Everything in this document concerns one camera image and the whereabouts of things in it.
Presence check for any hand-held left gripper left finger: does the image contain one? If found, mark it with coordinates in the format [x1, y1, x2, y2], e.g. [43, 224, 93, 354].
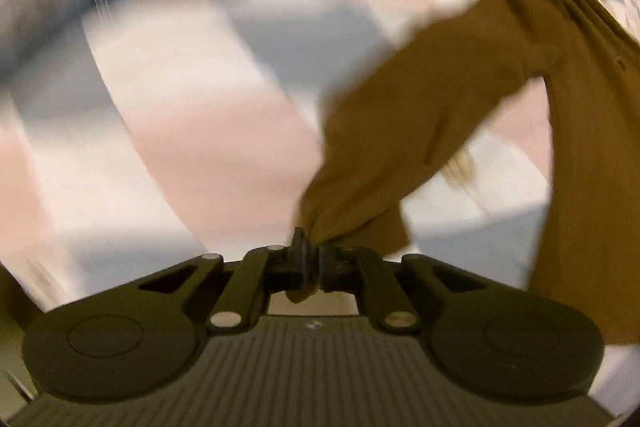
[137, 227, 318, 334]

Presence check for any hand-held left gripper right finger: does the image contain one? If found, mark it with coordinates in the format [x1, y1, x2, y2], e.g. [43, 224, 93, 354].
[319, 244, 497, 334]

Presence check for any brown garment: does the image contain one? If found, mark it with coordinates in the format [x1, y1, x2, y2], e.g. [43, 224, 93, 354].
[287, 0, 640, 345]

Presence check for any checkered bear print blanket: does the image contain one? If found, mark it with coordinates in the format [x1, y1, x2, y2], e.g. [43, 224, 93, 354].
[0, 0, 640, 314]

